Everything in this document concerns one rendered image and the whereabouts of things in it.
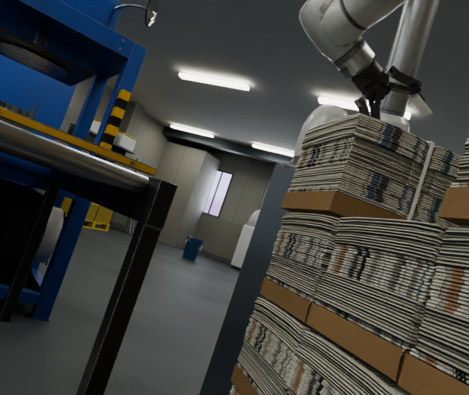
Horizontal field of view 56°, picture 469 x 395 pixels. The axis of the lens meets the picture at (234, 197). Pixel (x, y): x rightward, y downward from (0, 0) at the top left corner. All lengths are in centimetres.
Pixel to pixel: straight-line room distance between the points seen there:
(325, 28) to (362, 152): 32
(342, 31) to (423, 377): 77
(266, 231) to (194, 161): 1027
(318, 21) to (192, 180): 1057
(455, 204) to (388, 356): 23
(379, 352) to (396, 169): 45
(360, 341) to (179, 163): 1127
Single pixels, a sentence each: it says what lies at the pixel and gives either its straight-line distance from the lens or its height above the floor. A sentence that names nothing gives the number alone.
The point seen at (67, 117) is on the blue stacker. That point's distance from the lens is 479.
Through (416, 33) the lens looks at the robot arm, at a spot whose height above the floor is 151.
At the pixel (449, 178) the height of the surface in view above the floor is 100.
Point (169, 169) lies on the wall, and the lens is 1200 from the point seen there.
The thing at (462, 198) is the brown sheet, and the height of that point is 86.
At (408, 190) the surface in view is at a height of 94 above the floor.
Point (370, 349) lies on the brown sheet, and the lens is 72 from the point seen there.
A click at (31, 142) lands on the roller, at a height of 78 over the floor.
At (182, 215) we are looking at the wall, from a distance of 1151.
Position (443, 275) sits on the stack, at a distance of 64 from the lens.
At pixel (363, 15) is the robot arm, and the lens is 109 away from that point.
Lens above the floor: 72
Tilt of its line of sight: 5 degrees up
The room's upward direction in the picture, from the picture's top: 19 degrees clockwise
